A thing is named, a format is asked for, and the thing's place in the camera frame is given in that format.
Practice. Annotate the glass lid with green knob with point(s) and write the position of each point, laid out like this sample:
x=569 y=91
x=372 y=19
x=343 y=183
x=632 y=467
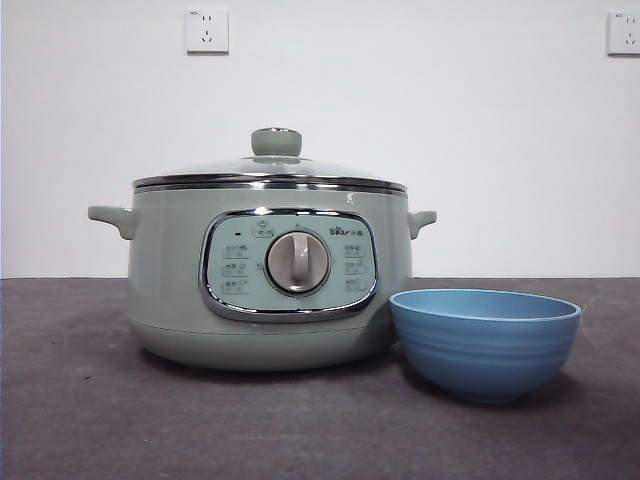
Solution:
x=276 y=142

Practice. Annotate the white wall socket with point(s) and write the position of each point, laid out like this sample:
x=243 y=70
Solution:
x=625 y=32
x=207 y=31

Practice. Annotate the blue ribbed bowl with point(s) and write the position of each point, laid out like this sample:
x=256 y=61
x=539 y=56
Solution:
x=485 y=355

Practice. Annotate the pale green electric steamer pot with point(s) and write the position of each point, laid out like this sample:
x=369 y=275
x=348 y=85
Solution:
x=165 y=280

